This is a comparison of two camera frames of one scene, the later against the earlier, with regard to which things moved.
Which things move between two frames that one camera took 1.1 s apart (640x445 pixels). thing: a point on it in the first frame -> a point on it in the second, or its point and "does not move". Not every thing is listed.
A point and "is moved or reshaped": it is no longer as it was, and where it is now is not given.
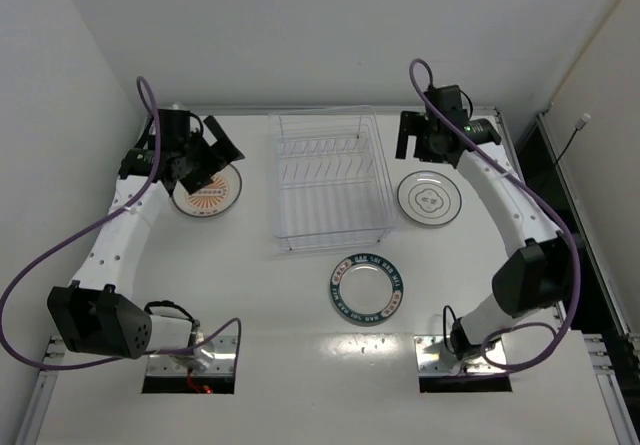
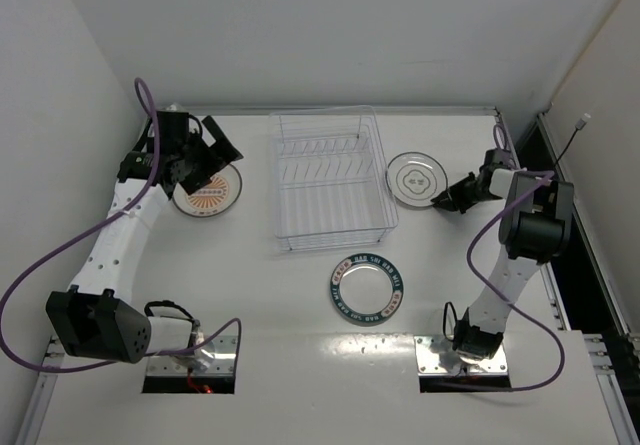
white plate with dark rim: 429,197 is moved or reshaped
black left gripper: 201,156 does not move
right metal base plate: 433,357 does not move
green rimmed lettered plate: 366,289 does not move
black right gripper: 417,136 -> 467,191
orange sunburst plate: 213,199 does not move
